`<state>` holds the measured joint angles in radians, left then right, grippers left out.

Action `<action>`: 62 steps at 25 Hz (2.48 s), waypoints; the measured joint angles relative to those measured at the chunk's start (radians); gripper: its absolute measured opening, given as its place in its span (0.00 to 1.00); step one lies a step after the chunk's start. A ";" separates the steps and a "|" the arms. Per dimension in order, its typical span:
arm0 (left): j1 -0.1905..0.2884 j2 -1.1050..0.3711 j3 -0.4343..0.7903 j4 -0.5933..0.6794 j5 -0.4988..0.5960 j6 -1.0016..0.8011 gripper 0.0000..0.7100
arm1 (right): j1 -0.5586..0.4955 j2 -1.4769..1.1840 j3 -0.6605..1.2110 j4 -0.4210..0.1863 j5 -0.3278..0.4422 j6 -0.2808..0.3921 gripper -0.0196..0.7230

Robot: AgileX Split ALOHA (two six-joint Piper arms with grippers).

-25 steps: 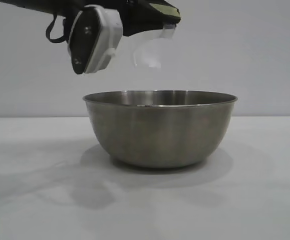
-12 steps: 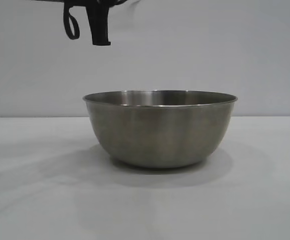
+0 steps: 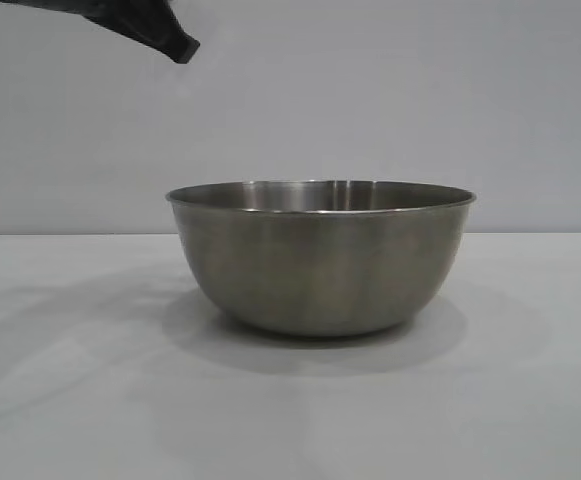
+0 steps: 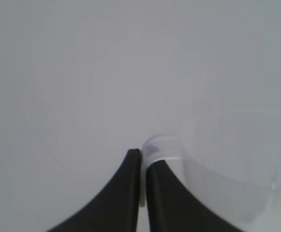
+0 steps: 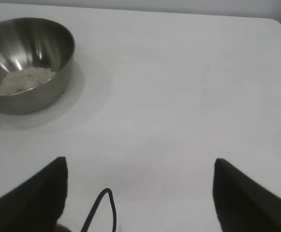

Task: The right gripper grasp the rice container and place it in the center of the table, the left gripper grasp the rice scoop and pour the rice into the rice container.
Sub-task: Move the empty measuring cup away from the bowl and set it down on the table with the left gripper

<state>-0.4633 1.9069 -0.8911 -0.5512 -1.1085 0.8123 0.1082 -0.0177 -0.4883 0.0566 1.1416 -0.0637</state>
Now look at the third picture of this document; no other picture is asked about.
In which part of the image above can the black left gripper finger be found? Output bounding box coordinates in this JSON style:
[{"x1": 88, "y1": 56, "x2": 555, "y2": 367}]
[{"x1": 68, "y1": 0, "x2": 202, "y2": 66}]

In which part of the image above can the stainless steel mixing bowl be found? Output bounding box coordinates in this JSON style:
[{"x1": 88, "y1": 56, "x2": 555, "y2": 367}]
[{"x1": 164, "y1": 180, "x2": 478, "y2": 338}]

